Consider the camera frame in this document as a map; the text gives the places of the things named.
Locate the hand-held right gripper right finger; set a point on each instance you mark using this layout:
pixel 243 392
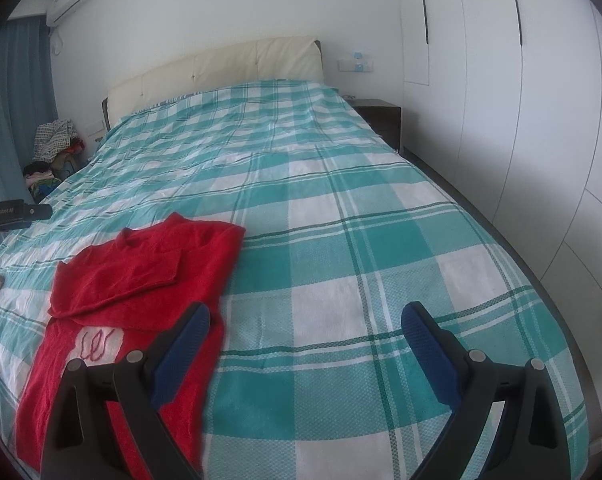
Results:
pixel 431 360

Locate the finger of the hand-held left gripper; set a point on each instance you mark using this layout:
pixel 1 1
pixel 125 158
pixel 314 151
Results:
pixel 38 212

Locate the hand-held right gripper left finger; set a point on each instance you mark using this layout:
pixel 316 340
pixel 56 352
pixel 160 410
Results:
pixel 173 365

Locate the red rabbit print sweater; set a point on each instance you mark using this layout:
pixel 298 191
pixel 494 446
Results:
pixel 131 270

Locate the pile of mixed clothes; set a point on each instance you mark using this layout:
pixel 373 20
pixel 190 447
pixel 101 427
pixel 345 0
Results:
pixel 56 142

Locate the blue curtain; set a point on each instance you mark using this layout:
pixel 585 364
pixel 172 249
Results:
pixel 21 95

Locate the bed with teal plaid cover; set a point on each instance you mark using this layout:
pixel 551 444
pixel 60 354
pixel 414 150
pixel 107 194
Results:
pixel 356 235

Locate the cream padded headboard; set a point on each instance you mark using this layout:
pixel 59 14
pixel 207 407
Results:
pixel 231 67

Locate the dark wooden nightstand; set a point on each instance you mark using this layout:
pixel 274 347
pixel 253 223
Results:
pixel 381 120

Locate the white wardrobe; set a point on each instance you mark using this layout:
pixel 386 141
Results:
pixel 506 110

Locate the white wall socket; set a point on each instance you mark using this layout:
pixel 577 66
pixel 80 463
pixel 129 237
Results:
pixel 348 64

